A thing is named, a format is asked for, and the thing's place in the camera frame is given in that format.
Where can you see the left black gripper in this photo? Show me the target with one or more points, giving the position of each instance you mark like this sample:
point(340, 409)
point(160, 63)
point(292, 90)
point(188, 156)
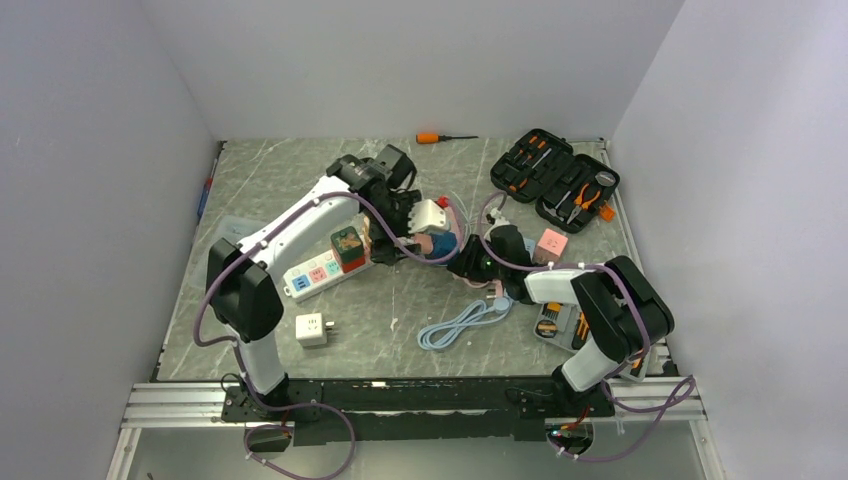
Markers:
point(384, 248)

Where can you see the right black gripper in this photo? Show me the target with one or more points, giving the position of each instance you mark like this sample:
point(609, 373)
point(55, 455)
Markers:
point(466, 265)

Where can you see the blue cube socket adapter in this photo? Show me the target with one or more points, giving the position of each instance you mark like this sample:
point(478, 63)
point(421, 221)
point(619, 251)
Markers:
point(445, 246)

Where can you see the pink cube socket adapter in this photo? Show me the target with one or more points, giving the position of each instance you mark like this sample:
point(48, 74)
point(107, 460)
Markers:
point(550, 247)

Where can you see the grey tool case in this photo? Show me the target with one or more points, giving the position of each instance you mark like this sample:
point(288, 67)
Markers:
point(574, 332)

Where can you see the white power strip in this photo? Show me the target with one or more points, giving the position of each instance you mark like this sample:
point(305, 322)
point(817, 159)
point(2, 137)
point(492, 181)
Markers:
point(316, 275)

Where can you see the black tool case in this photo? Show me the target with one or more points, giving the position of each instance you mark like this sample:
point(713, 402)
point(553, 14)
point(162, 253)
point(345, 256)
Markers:
point(546, 171)

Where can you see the clear plastic screw box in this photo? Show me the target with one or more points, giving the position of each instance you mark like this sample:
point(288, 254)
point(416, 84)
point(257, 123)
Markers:
point(231, 228)

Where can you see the white cube socket adapter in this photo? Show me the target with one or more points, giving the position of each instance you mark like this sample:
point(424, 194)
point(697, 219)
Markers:
point(311, 330)

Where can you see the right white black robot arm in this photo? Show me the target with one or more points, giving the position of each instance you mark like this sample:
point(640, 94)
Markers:
point(624, 313)

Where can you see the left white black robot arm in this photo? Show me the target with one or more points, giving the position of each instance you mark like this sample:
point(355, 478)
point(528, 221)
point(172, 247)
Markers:
point(241, 276)

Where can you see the green cube socket adapter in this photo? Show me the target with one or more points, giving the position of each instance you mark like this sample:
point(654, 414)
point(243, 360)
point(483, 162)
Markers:
point(347, 244)

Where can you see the red cube socket adapter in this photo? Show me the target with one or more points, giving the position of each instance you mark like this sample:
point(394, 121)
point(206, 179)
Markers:
point(353, 264)

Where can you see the salmon pink usb charger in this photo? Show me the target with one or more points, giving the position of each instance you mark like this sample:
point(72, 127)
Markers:
point(426, 244)

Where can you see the orange tape measure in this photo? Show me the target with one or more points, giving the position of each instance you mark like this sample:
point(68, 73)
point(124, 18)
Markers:
point(546, 329)

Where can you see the orange pliers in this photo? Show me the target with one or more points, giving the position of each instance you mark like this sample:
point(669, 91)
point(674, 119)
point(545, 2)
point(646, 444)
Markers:
point(588, 194)

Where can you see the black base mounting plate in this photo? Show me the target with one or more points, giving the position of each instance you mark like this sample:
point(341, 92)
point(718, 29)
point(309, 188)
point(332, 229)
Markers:
point(517, 407)

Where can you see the blue red pen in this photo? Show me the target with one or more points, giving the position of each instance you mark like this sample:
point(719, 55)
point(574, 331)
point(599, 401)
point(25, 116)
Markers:
point(206, 188)

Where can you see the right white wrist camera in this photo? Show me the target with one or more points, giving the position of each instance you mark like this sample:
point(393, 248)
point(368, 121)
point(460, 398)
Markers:
point(496, 218)

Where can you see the orange handled screwdriver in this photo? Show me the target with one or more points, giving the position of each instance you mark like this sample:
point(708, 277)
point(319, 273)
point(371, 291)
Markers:
point(434, 138)

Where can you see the aluminium rail frame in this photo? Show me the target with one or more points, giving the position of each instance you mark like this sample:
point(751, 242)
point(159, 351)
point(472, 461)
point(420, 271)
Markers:
point(173, 405)

